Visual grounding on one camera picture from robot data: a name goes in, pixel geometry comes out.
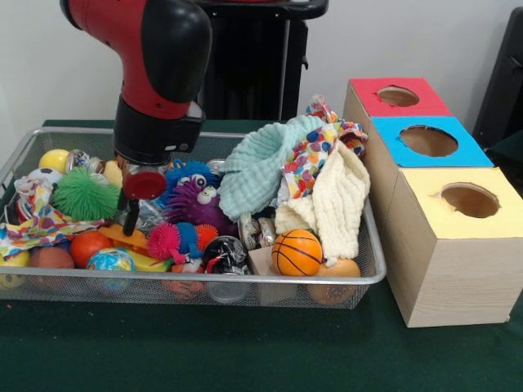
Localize dark green tablecloth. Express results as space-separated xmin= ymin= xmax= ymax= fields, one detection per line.
xmin=0 ymin=118 xmax=523 ymax=392

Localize wooden box with three holes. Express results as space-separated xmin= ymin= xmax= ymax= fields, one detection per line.
xmin=339 ymin=76 xmax=523 ymax=329

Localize large green spiky ball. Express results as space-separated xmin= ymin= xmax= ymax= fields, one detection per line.
xmin=51 ymin=167 xmax=122 ymax=221

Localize purple spiky monster toy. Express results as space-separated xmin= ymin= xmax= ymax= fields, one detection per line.
xmin=163 ymin=179 xmax=238 ymax=236

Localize blue spiky ball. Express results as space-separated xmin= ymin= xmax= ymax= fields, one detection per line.
xmin=165 ymin=158 xmax=221 ymax=189

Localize multicolour spiky caterpillar toy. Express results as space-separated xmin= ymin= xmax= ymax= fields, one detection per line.
xmin=146 ymin=222 xmax=220 ymax=262

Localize clear packet with coloured print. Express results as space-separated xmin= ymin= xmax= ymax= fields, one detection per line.
xmin=136 ymin=199 xmax=168 ymax=234

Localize side table with green cloth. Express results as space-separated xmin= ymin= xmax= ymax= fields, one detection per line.
xmin=484 ymin=129 xmax=523 ymax=175

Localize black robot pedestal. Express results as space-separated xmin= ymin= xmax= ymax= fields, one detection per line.
xmin=195 ymin=0 xmax=330 ymax=121

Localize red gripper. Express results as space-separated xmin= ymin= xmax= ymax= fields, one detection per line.
xmin=115 ymin=153 xmax=168 ymax=238

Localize cream muslin cloth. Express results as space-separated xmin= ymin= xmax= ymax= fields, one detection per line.
xmin=274 ymin=142 xmax=372 ymax=261

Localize mint muslin cloth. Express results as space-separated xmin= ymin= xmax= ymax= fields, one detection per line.
xmin=218 ymin=114 xmax=324 ymax=220

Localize shallow clear mesh bin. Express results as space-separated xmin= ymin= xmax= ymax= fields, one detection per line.
xmin=0 ymin=126 xmax=387 ymax=310

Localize orange toy basketball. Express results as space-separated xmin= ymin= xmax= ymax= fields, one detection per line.
xmin=271 ymin=228 xmax=324 ymax=278

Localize white colourful patterned cloth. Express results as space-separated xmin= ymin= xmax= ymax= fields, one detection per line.
xmin=0 ymin=169 xmax=105 ymax=261

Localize colourful dotted cloth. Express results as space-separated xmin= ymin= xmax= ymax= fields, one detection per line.
xmin=281 ymin=126 xmax=348 ymax=199
xmin=306 ymin=94 xmax=371 ymax=158

